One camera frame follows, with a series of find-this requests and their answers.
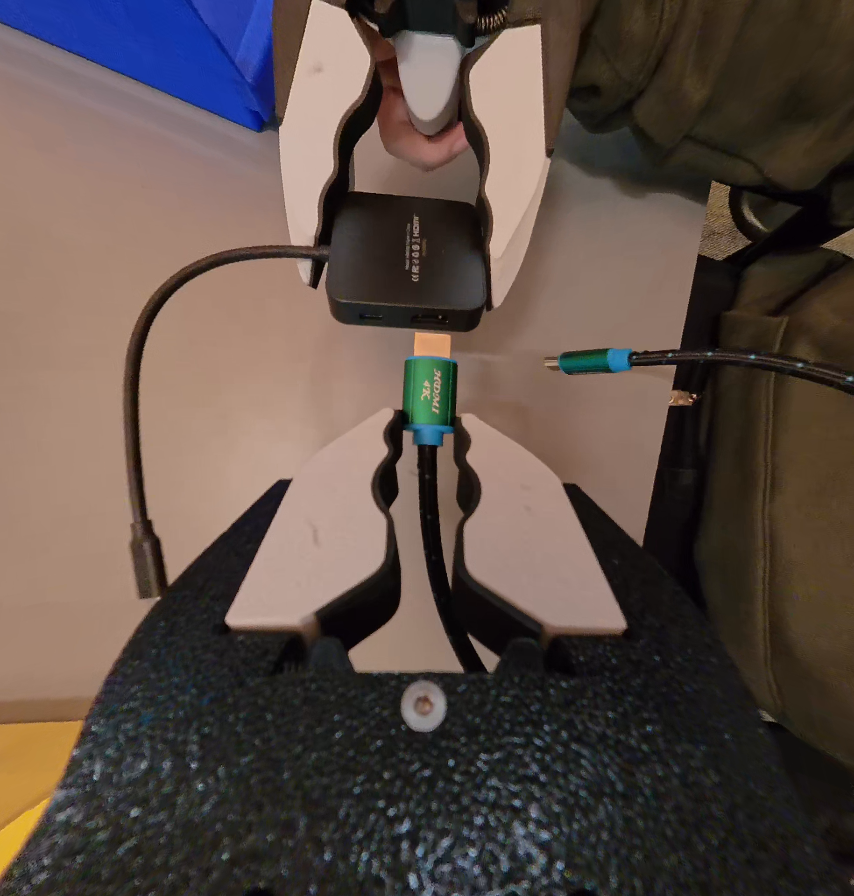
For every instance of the white desk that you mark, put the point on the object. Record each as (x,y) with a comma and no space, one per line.
(83,350)

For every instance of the blue plastic bin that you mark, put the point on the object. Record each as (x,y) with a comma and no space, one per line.
(153,49)

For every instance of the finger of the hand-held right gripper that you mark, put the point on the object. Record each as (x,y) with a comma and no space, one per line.
(315,140)
(518,140)

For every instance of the yellow cardboard box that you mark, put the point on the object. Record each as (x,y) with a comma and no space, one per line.
(13,770)

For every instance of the person's right hand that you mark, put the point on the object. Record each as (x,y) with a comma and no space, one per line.
(413,150)

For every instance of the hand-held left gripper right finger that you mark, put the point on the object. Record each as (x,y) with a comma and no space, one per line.
(539,560)

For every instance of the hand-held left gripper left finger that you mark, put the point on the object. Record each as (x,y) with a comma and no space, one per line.
(308,546)

